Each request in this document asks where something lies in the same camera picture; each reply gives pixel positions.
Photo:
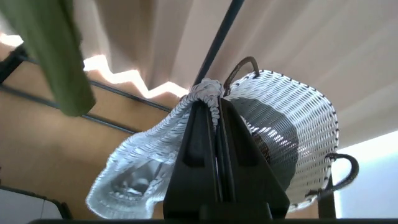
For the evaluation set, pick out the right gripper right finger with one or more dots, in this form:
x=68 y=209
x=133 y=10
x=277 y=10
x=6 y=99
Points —
x=252 y=180

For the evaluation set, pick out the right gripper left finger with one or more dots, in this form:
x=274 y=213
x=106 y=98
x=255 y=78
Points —
x=192 y=180

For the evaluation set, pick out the pale grey garment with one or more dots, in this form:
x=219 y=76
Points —
x=140 y=161

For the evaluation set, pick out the green shirt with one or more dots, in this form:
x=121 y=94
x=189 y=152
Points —
x=59 y=62

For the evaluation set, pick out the white laundry basket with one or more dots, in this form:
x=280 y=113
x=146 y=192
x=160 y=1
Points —
x=298 y=109

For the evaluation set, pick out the black clothes rack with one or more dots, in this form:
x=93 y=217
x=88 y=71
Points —
x=217 y=40

